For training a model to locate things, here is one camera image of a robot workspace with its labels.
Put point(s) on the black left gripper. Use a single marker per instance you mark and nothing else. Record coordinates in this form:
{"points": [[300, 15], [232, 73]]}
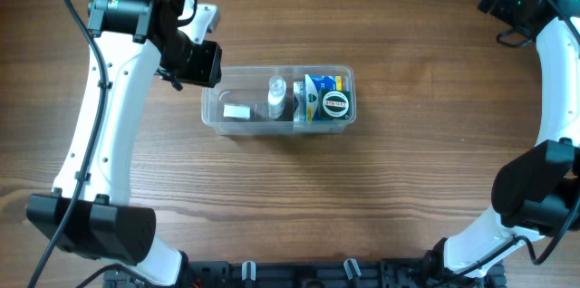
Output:
{"points": [[199, 63]]}

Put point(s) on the white green medicine box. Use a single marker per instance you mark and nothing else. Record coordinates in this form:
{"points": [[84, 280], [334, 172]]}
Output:
{"points": [[239, 112]]}

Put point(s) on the clear cap white spray bottle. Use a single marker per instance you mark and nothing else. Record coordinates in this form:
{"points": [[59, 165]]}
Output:
{"points": [[276, 97]]}

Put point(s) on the white blue medicine box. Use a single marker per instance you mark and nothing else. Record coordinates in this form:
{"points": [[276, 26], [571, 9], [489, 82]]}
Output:
{"points": [[299, 103]]}

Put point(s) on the blue yellow VapoDrops box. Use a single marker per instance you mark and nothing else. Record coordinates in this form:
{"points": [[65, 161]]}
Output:
{"points": [[312, 86]]}

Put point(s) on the dark green round-logo box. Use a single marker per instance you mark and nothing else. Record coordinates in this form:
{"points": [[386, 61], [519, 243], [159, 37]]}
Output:
{"points": [[335, 105]]}

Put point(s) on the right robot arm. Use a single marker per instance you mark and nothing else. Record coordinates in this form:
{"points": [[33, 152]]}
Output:
{"points": [[535, 197]]}

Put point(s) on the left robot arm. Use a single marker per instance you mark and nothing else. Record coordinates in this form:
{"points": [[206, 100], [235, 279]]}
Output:
{"points": [[88, 212]]}

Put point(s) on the clear plastic container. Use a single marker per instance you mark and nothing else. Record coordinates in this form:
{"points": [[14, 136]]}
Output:
{"points": [[248, 86]]}

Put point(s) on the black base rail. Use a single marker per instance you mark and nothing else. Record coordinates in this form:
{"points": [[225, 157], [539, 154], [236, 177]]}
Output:
{"points": [[387, 273]]}

